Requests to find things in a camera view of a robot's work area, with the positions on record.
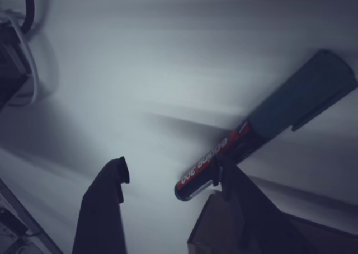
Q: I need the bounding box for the black cable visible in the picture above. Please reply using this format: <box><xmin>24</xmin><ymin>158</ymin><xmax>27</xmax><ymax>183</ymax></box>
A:
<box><xmin>21</xmin><ymin>0</ymin><xmax>36</xmax><ymax>33</ymax></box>

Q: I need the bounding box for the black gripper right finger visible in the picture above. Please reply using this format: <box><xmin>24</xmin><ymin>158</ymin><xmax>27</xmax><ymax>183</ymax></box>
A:
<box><xmin>220</xmin><ymin>155</ymin><xmax>324</xmax><ymax>254</ymax></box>

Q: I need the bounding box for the open cardboard box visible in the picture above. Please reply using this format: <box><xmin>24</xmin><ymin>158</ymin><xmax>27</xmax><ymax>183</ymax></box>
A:
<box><xmin>186</xmin><ymin>192</ymin><xmax>358</xmax><ymax>254</ymax></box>

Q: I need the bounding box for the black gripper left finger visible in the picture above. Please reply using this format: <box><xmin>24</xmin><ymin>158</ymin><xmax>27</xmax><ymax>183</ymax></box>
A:
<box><xmin>72</xmin><ymin>156</ymin><xmax>131</xmax><ymax>254</ymax></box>

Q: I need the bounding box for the red marker with green cap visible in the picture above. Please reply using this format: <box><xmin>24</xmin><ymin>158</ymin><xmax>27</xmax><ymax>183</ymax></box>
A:
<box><xmin>175</xmin><ymin>49</ymin><xmax>358</xmax><ymax>203</ymax></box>

